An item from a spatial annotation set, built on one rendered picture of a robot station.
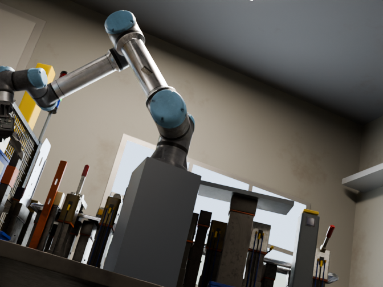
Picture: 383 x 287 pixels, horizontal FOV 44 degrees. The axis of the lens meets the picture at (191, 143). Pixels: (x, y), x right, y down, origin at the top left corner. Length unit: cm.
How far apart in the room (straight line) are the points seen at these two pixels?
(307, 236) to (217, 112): 292
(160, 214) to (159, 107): 34
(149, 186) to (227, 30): 306
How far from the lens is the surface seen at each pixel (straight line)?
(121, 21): 182
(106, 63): 194
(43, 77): 186
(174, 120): 156
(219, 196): 193
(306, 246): 188
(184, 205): 157
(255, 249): 199
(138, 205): 152
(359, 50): 450
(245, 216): 186
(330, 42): 443
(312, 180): 496
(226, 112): 471
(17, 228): 233
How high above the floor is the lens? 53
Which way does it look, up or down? 24 degrees up
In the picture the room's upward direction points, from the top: 14 degrees clockwise
